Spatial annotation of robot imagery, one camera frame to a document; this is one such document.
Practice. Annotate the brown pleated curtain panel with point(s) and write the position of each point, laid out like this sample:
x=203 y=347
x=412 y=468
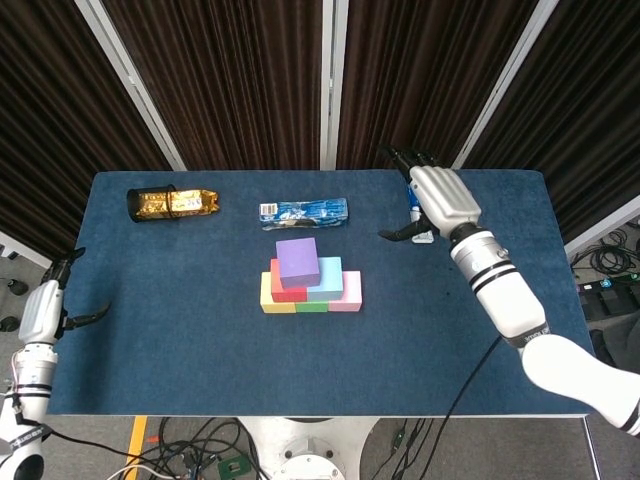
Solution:
x=225 y=90
x=425 y=90
x=590 y=125
x=60 y=125

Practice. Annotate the white blue toothpaste tube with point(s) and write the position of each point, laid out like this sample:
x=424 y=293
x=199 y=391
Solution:
x=414 y=200

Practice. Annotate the red orange cube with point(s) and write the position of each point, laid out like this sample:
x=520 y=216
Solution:
x=280 y=290

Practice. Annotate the black chair caster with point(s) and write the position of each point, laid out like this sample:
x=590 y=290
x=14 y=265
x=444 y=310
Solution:
x=16 y=287
x=7 y=325

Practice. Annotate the yellow floor tape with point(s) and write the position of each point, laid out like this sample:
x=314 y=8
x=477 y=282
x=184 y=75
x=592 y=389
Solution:
x=136 y=440

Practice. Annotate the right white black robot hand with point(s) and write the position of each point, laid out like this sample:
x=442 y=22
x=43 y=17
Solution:
x=442 y=197

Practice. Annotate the yellow cube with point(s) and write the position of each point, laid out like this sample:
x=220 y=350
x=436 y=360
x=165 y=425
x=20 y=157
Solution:
x=267 y=300

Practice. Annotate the white partition frame rail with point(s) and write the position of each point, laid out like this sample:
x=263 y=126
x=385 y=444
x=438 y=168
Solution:
x=25 y=250
x=605 y=227

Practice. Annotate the pink cube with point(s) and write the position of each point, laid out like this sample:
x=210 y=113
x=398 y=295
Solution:
x=350 y=295

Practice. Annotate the blue cookie package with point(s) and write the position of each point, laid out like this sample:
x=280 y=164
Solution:
x=305 y=214

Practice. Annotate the purple cube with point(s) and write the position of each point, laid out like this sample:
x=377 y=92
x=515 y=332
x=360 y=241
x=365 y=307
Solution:
x=297 y=262

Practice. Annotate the black mesh cup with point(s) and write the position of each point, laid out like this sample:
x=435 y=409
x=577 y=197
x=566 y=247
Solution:
x=132 y=202

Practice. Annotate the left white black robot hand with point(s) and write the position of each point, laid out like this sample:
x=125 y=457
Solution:
x=42 y=310

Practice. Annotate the light blue cube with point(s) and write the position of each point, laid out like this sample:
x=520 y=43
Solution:
x=330 y=282

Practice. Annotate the blue table cloth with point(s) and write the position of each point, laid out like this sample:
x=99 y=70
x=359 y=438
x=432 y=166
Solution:
x=200 y=365

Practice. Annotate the gold foil snack packet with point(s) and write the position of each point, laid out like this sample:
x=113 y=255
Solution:
x=192 y=201

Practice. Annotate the white partition frame post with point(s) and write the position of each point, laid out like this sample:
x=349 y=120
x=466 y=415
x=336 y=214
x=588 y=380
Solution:
x=131 y=80
x=502 y=82
x=330 y=75

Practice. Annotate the green cube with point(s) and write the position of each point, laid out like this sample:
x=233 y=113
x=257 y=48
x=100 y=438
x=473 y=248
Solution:
x=311 y=307

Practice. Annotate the green circuit board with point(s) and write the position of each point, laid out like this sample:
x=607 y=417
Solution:
x=232 y=468

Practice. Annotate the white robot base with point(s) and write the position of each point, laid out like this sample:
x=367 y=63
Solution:
x=310 y=450

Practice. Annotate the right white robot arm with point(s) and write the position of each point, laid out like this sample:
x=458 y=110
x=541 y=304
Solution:
x=510 y=300

